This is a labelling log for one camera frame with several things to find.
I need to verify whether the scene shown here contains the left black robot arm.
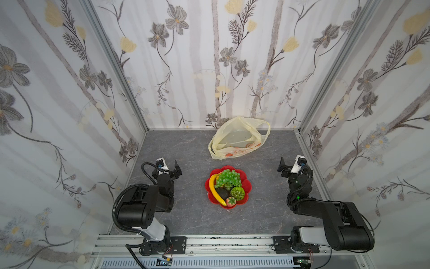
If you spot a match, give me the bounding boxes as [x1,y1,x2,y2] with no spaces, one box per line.
[112,158,187,256]

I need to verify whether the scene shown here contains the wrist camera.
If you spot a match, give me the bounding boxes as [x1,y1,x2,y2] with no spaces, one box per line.
[156,158,169,174]
[291,155,307,174]

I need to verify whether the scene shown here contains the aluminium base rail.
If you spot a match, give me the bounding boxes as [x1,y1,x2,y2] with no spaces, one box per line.
[91,234,375,269]

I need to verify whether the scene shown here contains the yellow plastic bag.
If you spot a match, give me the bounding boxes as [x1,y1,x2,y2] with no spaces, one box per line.
[208,116,271,160]

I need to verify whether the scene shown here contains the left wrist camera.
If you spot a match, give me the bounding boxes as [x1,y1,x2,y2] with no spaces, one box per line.
[156,158,169,174]

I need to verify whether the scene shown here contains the yellow fake banana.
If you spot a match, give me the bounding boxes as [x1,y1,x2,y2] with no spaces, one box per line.
[208,173,227,206]

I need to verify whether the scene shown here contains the green bumpy fake fruit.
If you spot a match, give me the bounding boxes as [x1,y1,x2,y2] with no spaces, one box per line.
[230,187,245,201]

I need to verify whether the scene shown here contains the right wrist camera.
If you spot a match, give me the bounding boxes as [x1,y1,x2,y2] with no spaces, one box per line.
[291,155,307,174]

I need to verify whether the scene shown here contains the white perforated cable duct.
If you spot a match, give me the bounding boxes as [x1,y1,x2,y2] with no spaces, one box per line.
[100,257,301,269]

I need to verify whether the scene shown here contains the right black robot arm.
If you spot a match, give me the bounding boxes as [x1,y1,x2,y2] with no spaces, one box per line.
[277,155,375,253]

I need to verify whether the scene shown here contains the green fake grapes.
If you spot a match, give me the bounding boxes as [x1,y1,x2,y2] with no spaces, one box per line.
[214,169,242,191]

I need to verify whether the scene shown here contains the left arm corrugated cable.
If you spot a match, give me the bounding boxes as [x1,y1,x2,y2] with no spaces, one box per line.
[140,162,159,186]

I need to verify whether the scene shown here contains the dark fake avocado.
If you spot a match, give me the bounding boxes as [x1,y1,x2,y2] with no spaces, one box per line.
[216,187,230,200]

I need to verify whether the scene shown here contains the red flower-shaped plate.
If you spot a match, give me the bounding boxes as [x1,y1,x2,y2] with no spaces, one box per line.
[204,165,252,209]

